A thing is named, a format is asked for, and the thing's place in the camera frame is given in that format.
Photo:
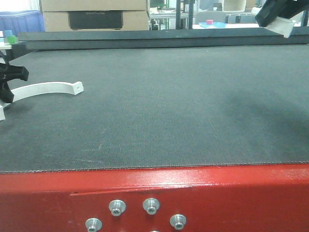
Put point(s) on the dark grey table mat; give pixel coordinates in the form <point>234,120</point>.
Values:
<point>147,108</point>

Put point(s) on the large white pipe clamp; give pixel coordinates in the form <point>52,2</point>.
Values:
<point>47,88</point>

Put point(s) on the black gripper body arm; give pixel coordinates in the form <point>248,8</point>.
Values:
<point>294,7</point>

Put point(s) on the blue crate background left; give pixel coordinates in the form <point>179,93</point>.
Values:
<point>22,21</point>

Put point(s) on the red metal table frame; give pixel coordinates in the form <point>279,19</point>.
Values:
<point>266,198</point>

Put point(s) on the small white pipe clamp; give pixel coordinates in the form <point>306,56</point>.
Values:
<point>282,26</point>

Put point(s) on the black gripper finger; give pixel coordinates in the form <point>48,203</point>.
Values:
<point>10,72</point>
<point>6,94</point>
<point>269,11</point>

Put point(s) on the silver bolt lower left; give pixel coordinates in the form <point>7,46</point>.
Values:
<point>93,225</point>

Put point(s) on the silver bolt right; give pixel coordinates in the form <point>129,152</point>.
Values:
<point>178,221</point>

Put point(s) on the silver bolt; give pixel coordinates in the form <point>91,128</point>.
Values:
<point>151,206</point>
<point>93,225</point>
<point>178,221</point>
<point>117,207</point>

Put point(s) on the silver bolt upper left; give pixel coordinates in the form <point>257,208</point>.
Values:
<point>117,207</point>

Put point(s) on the lower cardboard box black print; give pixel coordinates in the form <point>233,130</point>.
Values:
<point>96,20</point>

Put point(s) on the light blue tray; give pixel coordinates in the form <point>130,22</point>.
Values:
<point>214,25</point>

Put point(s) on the upper cardboard box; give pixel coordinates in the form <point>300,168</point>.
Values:
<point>94,5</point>

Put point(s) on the green cube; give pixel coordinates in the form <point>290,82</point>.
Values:
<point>12,39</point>

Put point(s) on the silver bolt upper middle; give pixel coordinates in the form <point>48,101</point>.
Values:
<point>151,206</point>

